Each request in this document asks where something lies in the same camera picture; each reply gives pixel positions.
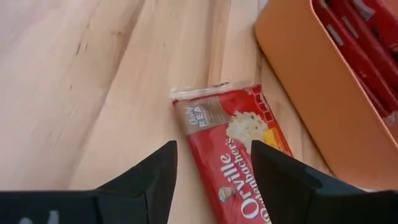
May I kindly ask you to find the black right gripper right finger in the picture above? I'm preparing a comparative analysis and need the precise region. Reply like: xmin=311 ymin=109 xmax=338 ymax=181
xmin=250 ymin=139 xmax=324 ymax=224

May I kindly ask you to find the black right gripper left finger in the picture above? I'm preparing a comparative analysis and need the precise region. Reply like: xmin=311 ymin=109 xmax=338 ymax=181
xmin=95 ymin=139 xmax=178 ymax=224

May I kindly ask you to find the orange plastic basket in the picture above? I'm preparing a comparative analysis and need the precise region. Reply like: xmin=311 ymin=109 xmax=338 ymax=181
xmin=254 ymin=0 xmax=398 ymax=191

